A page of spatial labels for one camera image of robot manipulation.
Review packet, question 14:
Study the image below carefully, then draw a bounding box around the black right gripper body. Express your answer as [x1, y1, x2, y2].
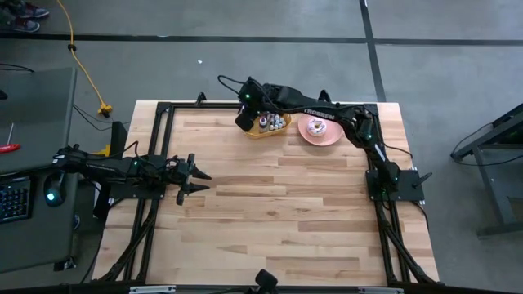
[244, 100, 271, 120]

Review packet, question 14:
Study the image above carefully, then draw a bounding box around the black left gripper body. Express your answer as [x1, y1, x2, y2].
[165, 154, 196, 205]

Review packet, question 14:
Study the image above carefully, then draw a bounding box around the yellow plastic bin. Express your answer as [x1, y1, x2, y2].
[239, 96, 293, 140]

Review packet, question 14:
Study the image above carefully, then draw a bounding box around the white iced donut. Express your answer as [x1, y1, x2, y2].
[306, 118, 328, 137]

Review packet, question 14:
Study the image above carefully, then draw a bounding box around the pink plate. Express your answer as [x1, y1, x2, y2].
[297, 109, 344, 147]

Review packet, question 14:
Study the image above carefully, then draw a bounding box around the black rounded object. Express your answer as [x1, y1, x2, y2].
[253, 268, 279, 294]

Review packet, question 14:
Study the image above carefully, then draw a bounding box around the black computer mouse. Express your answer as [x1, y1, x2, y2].
[42, 173, 67, 208]

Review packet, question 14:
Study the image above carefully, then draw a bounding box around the grey desk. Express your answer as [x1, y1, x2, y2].
[0, 67, 78, 274]

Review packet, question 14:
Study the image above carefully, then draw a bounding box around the black keyboard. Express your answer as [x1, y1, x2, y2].
[0, 176, 34, 225]

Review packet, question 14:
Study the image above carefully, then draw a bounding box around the person's shoe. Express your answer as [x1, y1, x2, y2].
[11, 2, 51, 20]
[10, 18, 41, 33]

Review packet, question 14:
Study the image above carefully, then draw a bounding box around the black side stand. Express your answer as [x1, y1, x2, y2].
[449, 101, 523, 238]

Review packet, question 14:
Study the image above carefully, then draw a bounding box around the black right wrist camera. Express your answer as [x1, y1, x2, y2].
[235, 110, 257, 132]

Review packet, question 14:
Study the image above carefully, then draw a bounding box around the black metal table frame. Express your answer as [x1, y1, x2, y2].
[92, 91, 440, 287]

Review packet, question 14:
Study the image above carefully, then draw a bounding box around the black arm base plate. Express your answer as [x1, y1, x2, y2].
[108, 179, 167, 201]
[366, 169, 426, 202]

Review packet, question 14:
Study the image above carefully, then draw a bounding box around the yellow extension cable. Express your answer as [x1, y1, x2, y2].
[56, 0, 114, 119]

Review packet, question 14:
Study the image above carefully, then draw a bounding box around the silver metal bracket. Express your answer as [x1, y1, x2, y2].
[358, 287, 405, 294]
[129, 285, 177, 294]

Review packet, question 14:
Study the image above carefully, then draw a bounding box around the red handled screwdriver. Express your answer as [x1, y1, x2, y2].
[0, 122, 21, 154]

